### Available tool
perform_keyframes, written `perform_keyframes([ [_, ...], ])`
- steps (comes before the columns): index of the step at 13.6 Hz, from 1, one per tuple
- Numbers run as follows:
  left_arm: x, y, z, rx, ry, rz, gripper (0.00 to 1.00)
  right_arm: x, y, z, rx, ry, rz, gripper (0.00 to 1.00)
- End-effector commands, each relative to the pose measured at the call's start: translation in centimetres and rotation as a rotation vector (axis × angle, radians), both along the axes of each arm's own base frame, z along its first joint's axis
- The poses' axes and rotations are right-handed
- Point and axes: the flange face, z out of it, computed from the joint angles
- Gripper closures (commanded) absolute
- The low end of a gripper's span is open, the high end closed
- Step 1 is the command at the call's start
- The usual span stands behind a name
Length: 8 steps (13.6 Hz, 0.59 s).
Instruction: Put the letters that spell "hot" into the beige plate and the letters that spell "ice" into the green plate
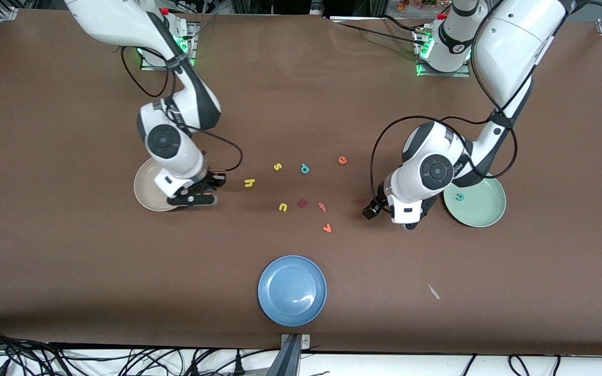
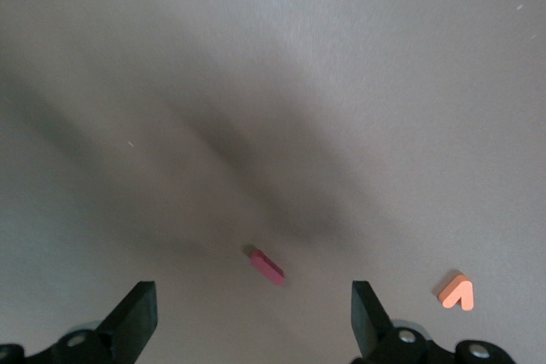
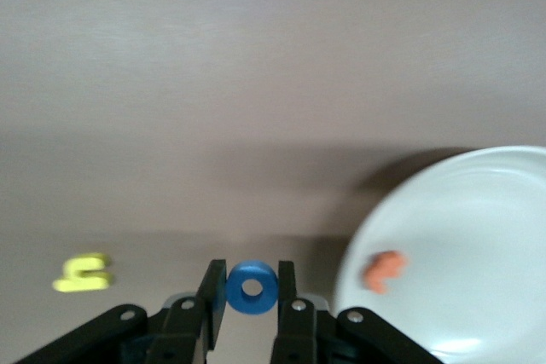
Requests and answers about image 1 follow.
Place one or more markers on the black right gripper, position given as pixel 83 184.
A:
pixel 212 180

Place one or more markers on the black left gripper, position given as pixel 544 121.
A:
pixel 378 202

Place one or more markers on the yellow foam letter h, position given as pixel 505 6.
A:
pixel 249 182

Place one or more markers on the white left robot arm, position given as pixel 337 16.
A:
pixel 510 47

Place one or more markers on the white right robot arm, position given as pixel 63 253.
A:
pixel 186 156

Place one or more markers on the beige round plate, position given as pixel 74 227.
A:
pixel 147 193

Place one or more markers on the teal foam letter p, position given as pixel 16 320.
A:
pixel 304 168

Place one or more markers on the grey tape scrap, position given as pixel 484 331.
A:
pixel 433 291

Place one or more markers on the green round plate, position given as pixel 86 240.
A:
pixel 484 209

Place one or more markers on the blue round plate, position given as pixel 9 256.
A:
pixel 292 291

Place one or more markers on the brown table mat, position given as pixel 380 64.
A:
pixel 71 235

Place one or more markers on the orange decorative foliage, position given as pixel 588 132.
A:
pixel 411 5

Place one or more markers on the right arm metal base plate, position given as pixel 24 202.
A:
pixel 193 52

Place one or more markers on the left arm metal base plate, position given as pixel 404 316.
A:
pixel 463 74

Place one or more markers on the aluminium camera mount profile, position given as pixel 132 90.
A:
pixel 290 360

